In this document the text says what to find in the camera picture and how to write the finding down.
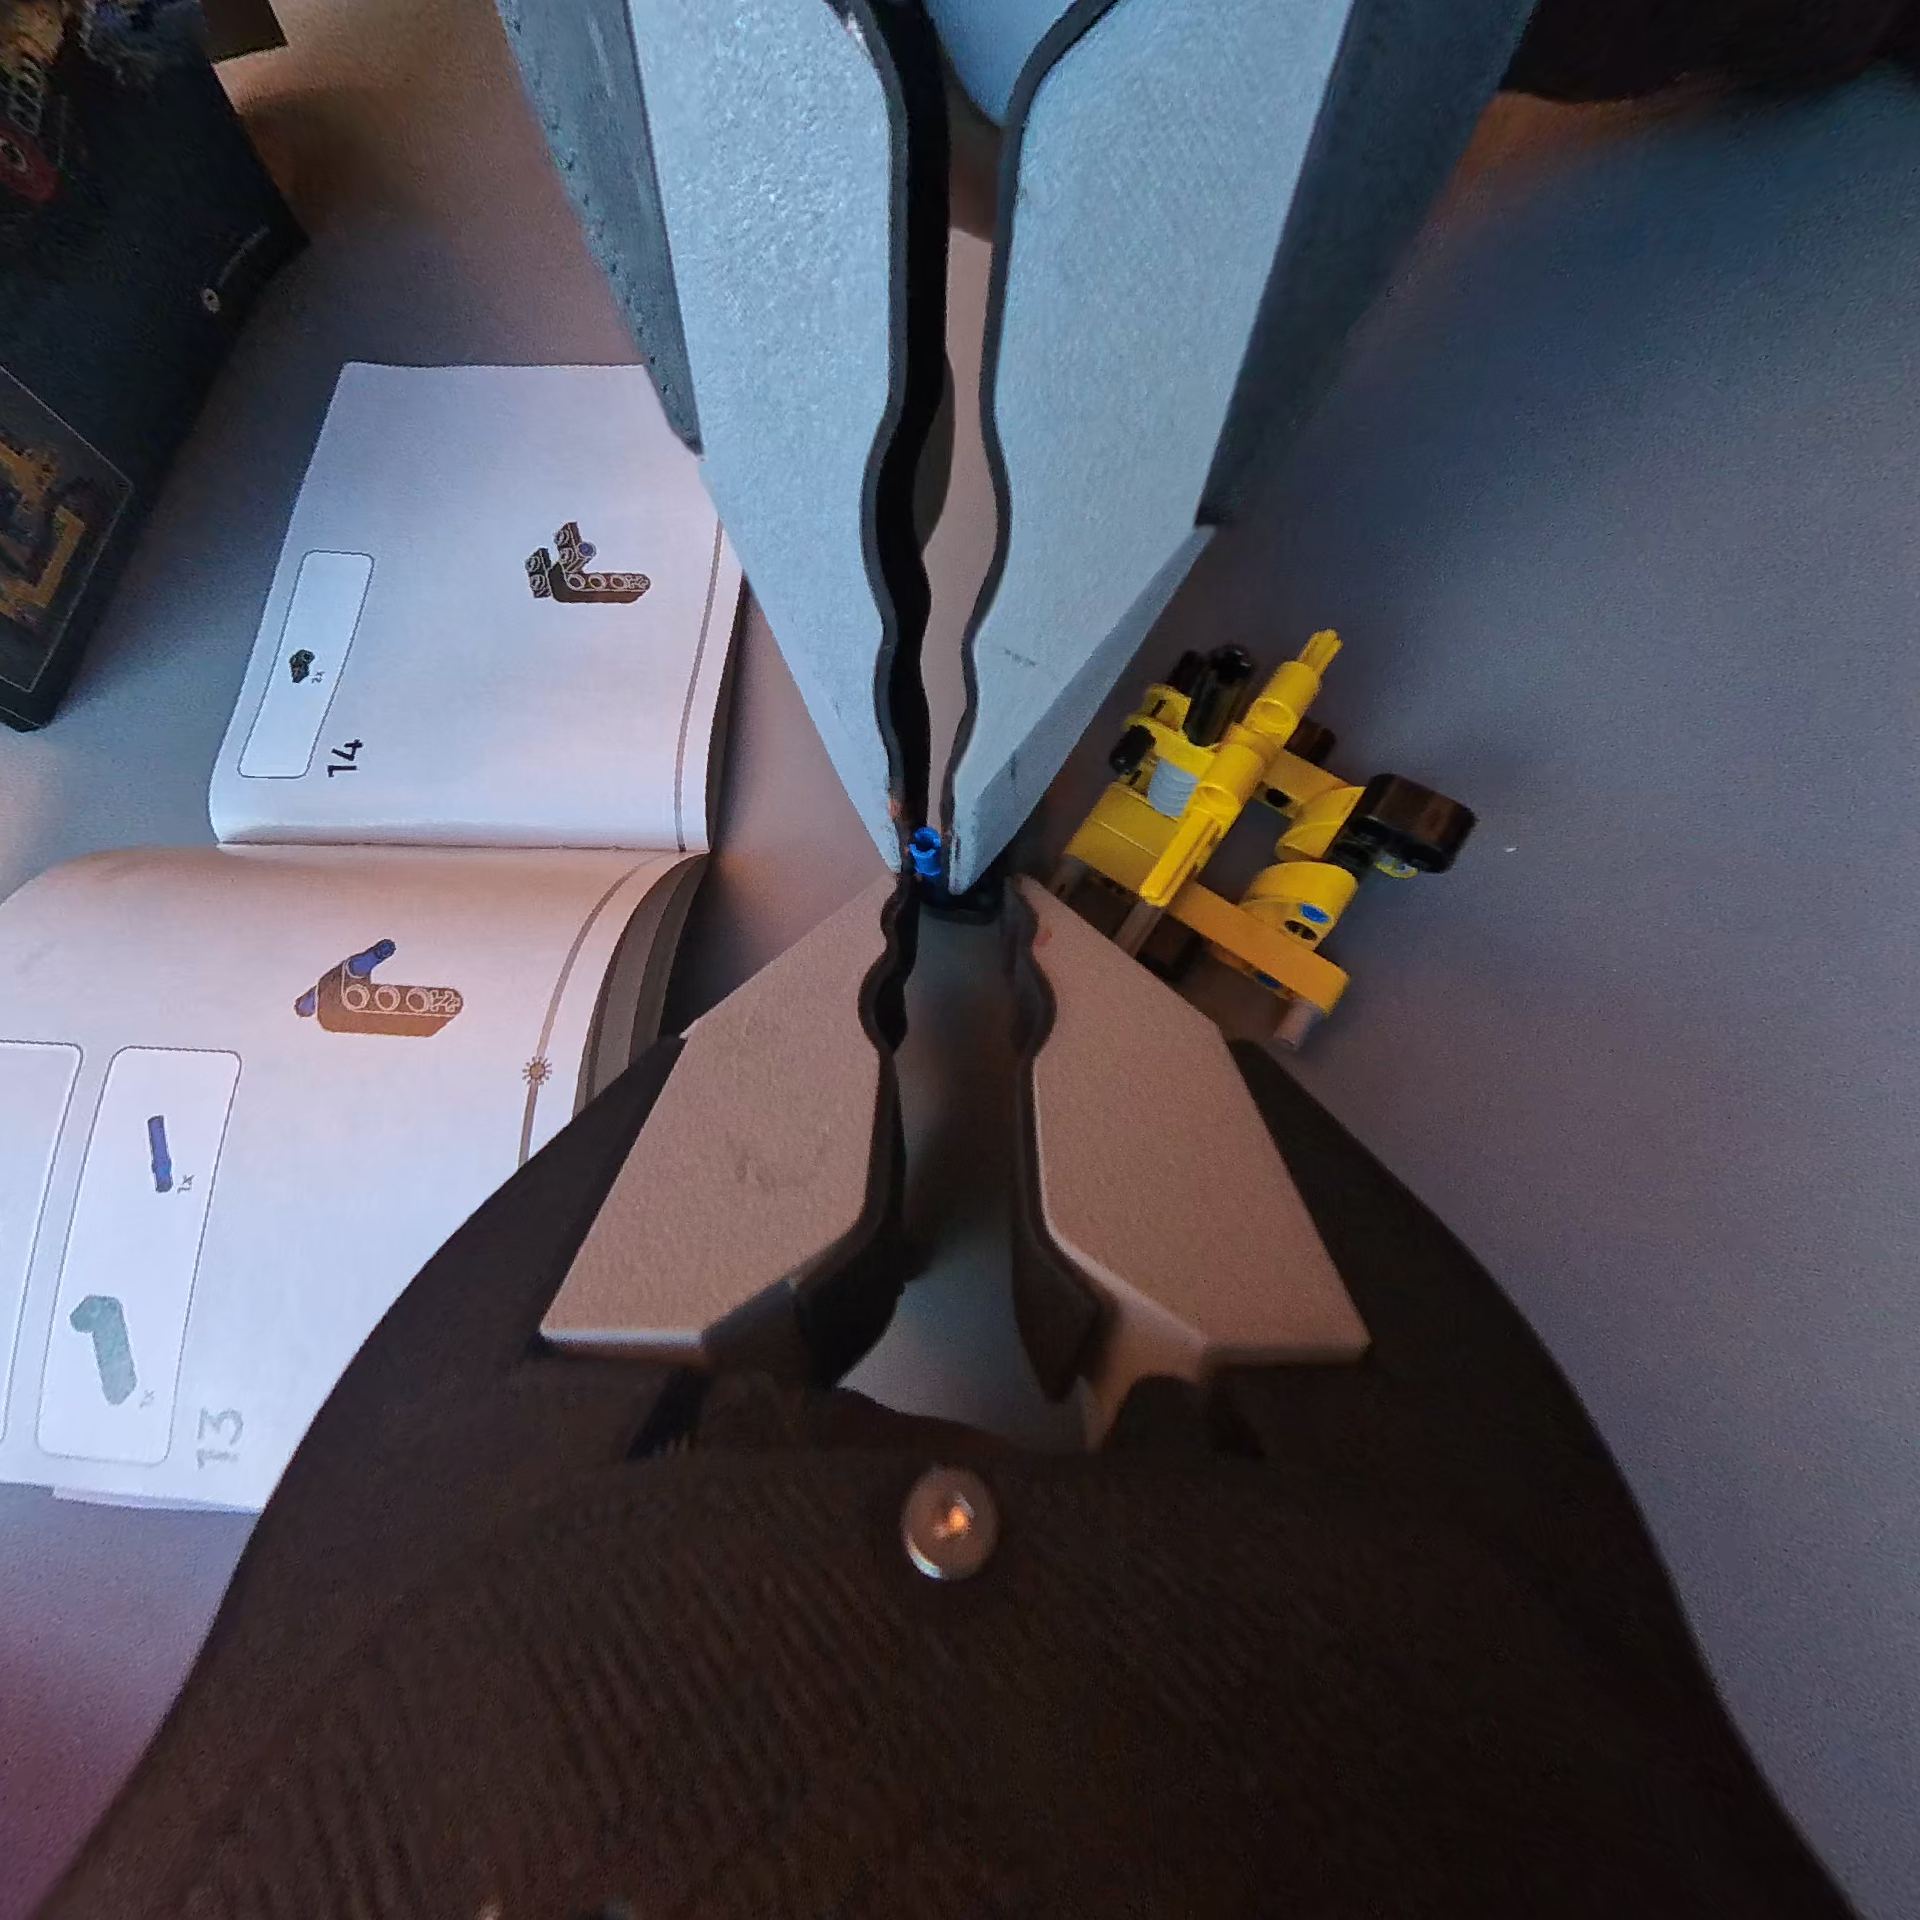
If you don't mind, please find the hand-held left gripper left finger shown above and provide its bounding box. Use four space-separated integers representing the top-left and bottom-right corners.
537 878 911 1369

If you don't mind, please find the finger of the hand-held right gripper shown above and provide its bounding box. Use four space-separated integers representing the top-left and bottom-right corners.
941 0 1540 890
495 0 954 845

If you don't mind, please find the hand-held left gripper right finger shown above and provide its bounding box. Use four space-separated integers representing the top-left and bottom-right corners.
1009 878 1374 1444

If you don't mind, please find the yellow lego assembly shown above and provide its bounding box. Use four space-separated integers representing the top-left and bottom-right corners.
1044 631 1479 1051

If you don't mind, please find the lego instruction booklet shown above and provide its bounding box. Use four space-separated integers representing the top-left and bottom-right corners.
0 359 748 1518

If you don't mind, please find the black lego box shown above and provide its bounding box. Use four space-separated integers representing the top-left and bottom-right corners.
0 0 309 734

